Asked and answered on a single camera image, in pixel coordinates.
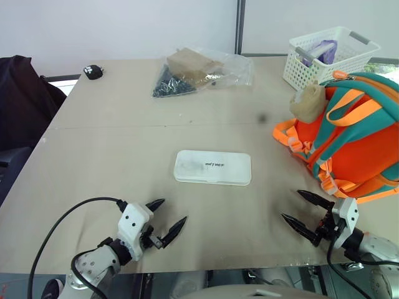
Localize brown paper bundle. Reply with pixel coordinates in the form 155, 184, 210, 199
166, 47, 226, 88

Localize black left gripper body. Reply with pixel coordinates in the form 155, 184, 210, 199
141, 225, 161, 250

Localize black and white rounded shape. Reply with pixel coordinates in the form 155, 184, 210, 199
41, 278, 65, 299

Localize white perforated plastic basket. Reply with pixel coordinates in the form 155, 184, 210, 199
282, 26, 382, 92

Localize pile of black screws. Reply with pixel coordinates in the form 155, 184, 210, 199
152, 66, 198, 98

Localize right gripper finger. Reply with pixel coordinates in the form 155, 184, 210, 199
280, 213, 319, 247
296, 189, 335, 213

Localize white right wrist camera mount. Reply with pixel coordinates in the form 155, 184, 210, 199
331, 197, 360, 250

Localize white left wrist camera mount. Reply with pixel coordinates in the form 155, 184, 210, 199
117, 202, 155, 261

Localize clear plastic bag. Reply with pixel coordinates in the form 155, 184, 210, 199
151, 46, 254, 99

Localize small black button device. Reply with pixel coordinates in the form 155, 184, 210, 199
82, 64, 105, 82

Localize purple plastic bag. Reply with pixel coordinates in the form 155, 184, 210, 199
303, 39, 339, 67

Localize brown crumpled paper stuffing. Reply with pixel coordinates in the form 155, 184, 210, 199
289, 83, 327, 123

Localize grey vertical pole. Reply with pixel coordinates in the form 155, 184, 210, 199
234, 0, 246, 57

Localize orange and teal backpack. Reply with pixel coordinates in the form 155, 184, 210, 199
272, 71, 399, 205

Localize white plastic case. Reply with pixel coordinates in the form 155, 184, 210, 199
173, 149, 252, 187

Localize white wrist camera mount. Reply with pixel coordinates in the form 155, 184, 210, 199
331, 197, 360, 250
117, 202, 155, 261

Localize black fabric bag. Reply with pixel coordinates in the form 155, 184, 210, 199
0, 55, 68, 151

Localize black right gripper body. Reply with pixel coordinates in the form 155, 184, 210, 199
314, 206, 340, 249

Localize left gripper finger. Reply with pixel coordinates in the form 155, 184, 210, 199
156, 216, 188, 249
145, 198, 165, 212

